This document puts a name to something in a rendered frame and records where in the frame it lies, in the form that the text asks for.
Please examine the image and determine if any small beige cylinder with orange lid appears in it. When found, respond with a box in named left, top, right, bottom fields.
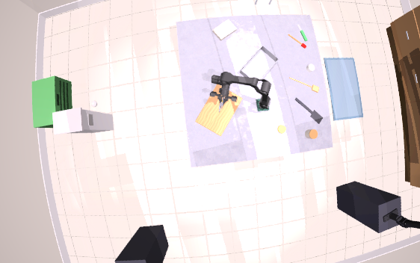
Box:
left=305, top=129, right=318, bottom=139

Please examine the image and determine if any short white cylinder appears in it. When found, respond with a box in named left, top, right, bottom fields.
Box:
left=306, top=64, right=315, bottom=72

